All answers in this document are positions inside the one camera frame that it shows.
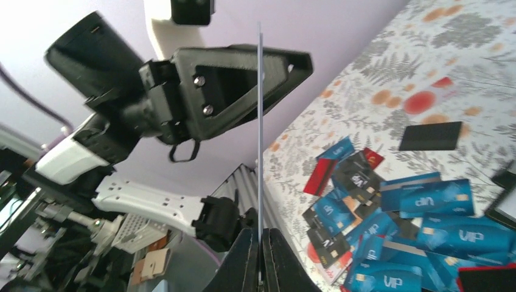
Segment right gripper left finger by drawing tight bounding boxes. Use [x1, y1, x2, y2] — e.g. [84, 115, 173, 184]
[203, 228, 258, 292]

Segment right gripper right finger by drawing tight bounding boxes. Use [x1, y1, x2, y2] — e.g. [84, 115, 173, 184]
[262, 228, 320, 292]

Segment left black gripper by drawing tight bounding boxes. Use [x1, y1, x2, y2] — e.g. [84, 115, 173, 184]
[45, 12, 313, 145]

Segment black leather card holder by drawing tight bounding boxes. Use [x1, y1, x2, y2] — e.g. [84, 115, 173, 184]
[484, 160, 515, 230]

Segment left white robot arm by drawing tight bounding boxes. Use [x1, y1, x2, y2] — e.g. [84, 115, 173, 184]
[25, 12, 318, 291]

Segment blue VIP card lower left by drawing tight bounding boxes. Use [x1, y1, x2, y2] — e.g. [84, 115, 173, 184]
[311, 189, 356, 237]

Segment red card far left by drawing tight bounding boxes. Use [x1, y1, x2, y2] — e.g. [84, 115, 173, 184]
[303, 158, 338, 196]

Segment black VIP card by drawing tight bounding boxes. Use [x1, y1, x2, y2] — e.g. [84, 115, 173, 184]
[332, 151, 383, 203]

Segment floral table mat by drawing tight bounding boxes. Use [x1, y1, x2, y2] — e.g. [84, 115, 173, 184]
[263, 1, 515, 291]

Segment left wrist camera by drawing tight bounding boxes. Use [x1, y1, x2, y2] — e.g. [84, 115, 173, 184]
[144, 0, 215, 59]

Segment aluminium rail frame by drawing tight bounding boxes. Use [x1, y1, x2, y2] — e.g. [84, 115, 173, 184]
[212, 164, 282, 229]

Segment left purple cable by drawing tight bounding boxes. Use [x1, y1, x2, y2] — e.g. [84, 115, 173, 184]
[0, 62, 75, 134]

